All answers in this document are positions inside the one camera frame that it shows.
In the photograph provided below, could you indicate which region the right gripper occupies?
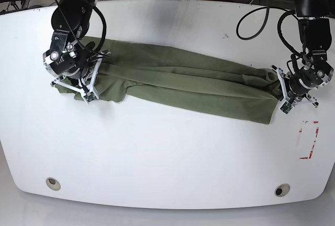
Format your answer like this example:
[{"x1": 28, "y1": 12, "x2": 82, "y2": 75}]
[{"x1": 65, "y1": 61, "x2": 101, "y2": 86}]

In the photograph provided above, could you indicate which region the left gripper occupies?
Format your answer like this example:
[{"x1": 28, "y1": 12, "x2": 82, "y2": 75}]
[{"x1": 293, "y1": 65, "x2": 334, "y2": 89}]

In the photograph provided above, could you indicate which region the green T-shirt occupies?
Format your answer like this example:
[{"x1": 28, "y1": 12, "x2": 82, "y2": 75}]
[{"x1": 53, "y1": 36, "x2": 285, "y2": 126}]

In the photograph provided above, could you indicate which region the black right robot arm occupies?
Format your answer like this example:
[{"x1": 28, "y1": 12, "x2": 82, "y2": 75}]
[{"x1": 43, "y1": 0, "x2": 107, "y2": 83}]

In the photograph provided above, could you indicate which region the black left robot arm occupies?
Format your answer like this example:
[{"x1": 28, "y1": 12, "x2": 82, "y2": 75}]
[{"x1": 268, "y1": 0, "x2": 334, "y2": 104}]

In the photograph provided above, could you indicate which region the red tape rectangle marking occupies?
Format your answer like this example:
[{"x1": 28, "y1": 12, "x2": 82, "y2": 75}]
[{"x1": 296, "y1": 121, "x2": 320, "y2": 160}]

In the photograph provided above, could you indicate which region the right grey table grommet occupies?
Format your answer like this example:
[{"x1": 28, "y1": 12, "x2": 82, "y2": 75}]
[{"x1": 274, "y1": 184, "x2": 291, "y2": 197}]

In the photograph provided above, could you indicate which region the grey table grommet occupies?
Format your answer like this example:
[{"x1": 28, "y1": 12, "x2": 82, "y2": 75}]
[
  {"x1": 46, "y1": 177, "x2": 61, "y2": 191},
  {"x1": 274, "y1": 184, "x2": 291, "y2": 197}
]

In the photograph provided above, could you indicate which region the left grey table grommet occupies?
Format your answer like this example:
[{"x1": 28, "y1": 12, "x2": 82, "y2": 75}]
[{"x1": 46, "y1": 177, "x2": 61, "y2": 191}]

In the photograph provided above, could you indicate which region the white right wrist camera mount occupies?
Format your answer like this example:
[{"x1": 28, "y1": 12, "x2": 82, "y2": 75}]
[{"x1": 50, "y1": 49, "x2": 110, "y2": 104}]

